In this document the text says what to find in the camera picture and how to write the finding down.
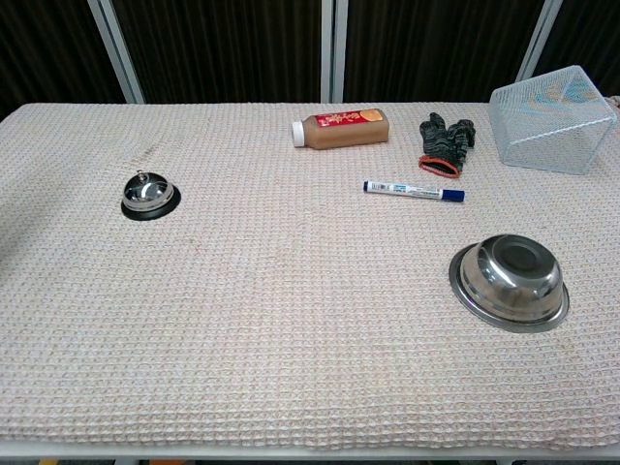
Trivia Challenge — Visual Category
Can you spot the silver desk call bell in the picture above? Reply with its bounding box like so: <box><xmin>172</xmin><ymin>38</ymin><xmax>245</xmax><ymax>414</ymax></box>
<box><xmin>120</xmin><ymin>169</ymin><xmax>182</xmax><ymax>222</ymax></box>

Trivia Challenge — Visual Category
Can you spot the beige waffle weave tablecloth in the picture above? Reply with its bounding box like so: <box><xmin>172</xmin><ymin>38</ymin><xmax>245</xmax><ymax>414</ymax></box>
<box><xmin>0</xmin><ymin>101</ymin><xmax>620</xmax><ymax>451</ymax></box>

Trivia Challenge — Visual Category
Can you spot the brown drink bottle red label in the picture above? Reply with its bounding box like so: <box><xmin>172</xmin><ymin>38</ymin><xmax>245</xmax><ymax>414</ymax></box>
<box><xmin>291</xmin><ymin>108</ymin><xmax>390</xmax><ymax>150</ymax></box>

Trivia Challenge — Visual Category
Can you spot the blue white marker pen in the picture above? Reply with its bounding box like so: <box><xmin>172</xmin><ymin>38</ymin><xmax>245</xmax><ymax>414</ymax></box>
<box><xmin>362</xmin><ymin>179</ymin><xmax>467</xmax><ymax>202</ymax></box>

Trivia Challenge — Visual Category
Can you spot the dark knitted work glove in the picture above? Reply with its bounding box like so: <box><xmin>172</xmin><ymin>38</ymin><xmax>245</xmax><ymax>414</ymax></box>
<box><xmin>418</xmin><ymin>111</ymin><xmax>477</xmax><ymax>180</ymax></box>

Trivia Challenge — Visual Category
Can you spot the stainless steel bowl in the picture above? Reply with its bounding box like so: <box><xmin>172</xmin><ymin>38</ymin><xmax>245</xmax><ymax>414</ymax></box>
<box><xmin>448</xmin><ymin>233</ymin><xmax>571</xmax><ymax>334</ymax></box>

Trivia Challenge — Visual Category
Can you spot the white vertical frame post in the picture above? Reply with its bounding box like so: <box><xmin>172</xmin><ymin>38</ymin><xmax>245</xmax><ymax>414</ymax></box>
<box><xmin>320</xmin><ymin>0</ymin><xmax>350</xmax><ymax>104</ymax></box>

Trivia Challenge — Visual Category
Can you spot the white slanted frame post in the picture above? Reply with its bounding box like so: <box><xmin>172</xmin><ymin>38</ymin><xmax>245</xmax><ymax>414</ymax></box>
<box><xmin>514</xmin><ymin>0</ymin><xmax>564</xmax><ymax>83</ymax></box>
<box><xmin>87</xmin><ymin>0</ymin><xmax>146</xmax><ymax>105</ymax></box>

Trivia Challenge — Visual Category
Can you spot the light blue wire mesh basket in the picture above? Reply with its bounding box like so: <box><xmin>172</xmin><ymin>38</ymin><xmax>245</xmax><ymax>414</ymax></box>
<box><xmin>487</xmin><ymin>64</ymin><xmax>619</xmax><ymax>176</ymax></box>

